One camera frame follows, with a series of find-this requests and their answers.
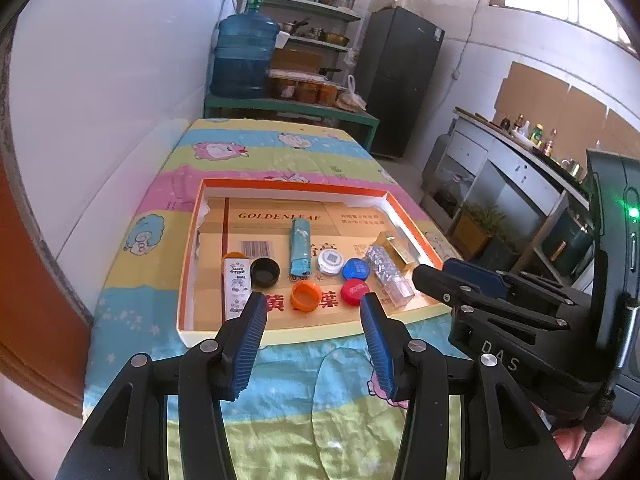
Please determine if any grey gas cylinder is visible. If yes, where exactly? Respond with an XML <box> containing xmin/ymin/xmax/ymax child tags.
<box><xmin>425</xmin><ymin>132</ymin><xmax>455</xmax><ymax>192</ymax></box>

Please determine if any small white printed box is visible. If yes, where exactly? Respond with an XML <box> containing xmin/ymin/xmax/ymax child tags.
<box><xmin>222</xmin><ymin>256</ymin><xmax>252</xmax><ymax>322</ymax></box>

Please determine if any white metal shelf rack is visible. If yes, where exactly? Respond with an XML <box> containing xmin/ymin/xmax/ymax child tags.
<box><xmin>240</xmin><ymin>0</ymin><xmax>376</xmax><ymax>106</ymax></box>

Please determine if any flattened printed cardboard sheet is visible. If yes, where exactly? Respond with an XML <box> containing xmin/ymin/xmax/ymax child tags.
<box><xmin>192</xmin><ymin>197</ymin><xmax>441</xmax><ymax>333</ymax></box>

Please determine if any person's right hand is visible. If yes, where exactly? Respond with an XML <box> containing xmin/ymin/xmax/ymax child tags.
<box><xmin>547</xmin><ymin>421</ymin><xmax>631</xmax><ymax>473</ymax></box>

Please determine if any red wooden door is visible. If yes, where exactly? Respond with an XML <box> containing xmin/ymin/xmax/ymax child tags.
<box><xmin>0</xmin><ymin>150</ymin><xmax>96</xmax><ymax>418</ymax></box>

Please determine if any brown cardboard box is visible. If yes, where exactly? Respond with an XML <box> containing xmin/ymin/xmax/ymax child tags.
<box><xmin>270</xmin><ymin>47</ymin><xmax>325</xmax><ymax>73</ymax></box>

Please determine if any brown planter with grass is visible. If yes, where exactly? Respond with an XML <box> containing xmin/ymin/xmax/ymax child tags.
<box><xmin>452</xmin><ymin>202</ymin><xmax>506</xmax><ymax>256</ymax></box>

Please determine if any green metal bench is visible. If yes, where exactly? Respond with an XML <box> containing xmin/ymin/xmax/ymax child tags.
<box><xmin>202</xmin><ymin>94</ymin><xmax>381</xmax><ymax>153</ymax></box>

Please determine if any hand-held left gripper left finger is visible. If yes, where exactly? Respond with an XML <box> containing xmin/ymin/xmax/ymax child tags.
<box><xmin>67</xmin><ymin>291</ymin><xmax>269</xmax><ymax>480</ymax></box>

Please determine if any black bottle cap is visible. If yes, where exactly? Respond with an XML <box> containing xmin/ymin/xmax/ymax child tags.
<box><xmin>250</xmin><ymin>258</ymin><xmax>281</xmax><ymax>288</ymax></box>

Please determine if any red bottle cap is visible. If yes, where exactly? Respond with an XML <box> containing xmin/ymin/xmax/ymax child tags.
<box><xmin>340</xmin><ymin>280</ymin><xmax>371</xmax><ymax>307</ymax></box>

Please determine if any black cable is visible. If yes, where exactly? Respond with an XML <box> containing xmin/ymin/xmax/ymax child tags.
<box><xmin>572</xmin><ymin>390</ymin><xmax>618</xmax><ymax>463</ymax></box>

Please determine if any large blue water jug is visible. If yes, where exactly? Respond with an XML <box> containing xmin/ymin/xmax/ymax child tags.
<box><xmin>210</xmin><ymin>0</ymin><xmax>281</xmax><ymax>100</ymax></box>

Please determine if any grey kitchen counter cabinet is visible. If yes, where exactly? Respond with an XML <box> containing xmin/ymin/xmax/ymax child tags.
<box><xmin>422</xmin><ymin>106</ymin><xmax>593</xmax><ymax>291</ymax></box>

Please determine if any blue bottle cap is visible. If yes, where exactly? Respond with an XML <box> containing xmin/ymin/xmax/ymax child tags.
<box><xmin>342</xmin><ymin>257</ymin><xmax>372</xmax><ymax>282</ymax></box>

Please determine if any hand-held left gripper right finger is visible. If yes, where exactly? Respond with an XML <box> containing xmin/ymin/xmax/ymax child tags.
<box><xmin>360</xmin><ymin>292</ymin><xmax>576</xmax><ymax>480</ymax></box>

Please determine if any white plastic bag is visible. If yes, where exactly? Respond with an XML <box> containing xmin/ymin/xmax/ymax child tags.
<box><xmin>336</xmin><ymin>75</ymin><xmax>368</xmax><ymax>111</ymax></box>

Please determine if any dark grey refrigerator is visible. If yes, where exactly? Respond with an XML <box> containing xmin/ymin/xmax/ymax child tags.
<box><xmin>354</xmin><ymin>7</ymin><xmax>446</xmax><ymax>158</ymax></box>

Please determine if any small gold box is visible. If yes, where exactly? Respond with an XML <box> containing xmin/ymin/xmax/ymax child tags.
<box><xmin>376</xmin><ymin>232</ymin><xmax>417</xmax><ymax>268</ymax></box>

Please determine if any dark planter with grass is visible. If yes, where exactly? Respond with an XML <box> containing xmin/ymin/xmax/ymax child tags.
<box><xmin>482</xmin><ymin>235</ymin><xmax>521</xmax><ymax>266</ymax></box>

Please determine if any clear plastic box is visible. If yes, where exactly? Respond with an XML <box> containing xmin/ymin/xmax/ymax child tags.
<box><xmin>363</xmin><ymin>246</ymin><xmax>416</xmax><ymax>308</ymax></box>

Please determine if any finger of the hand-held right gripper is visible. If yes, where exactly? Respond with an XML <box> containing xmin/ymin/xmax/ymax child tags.
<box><xmin>412</xmin><ymin>264</ymin><xmax>572</xmax><ymax>332</ymax></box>
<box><xmin>442</xmin><ymin>258</ymin><xmax>576</xmax><ymax>304</ymax></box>

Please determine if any shallow cardboard tray orange rim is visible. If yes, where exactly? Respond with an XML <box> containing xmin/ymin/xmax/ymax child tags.
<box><xmin>177</xmin><ymin>177</ymin><xmax>451</xmax><ymax>348</ymax></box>

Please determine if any white bottle cap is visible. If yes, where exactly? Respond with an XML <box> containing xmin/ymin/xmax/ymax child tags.
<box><xmin>317</xmin><ymin>249</ymin><xmax>345</xmax><ymax>276</ymax></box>

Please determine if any cardboard sheet on wall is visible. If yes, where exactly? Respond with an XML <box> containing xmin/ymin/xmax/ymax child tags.
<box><xmin>492</xmin><ymin>61</ymin><xmax>640</xmax><ymax>166</ymax></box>

